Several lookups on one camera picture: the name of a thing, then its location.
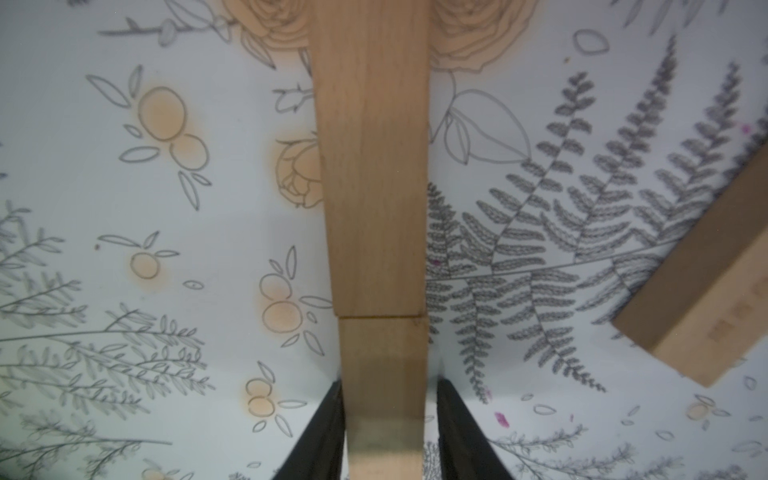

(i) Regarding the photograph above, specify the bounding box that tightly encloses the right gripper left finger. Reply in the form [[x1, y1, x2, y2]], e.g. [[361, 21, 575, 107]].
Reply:
[[274, 380, 346, 480]]

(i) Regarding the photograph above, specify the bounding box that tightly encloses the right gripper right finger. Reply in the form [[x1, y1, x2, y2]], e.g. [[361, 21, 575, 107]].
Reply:
[[436, 378, 514, 480]]

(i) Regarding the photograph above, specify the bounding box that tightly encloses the natural wood block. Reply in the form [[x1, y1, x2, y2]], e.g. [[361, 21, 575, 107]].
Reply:
[[308, 0, 431, 319], [613, 148, 767, 387]]

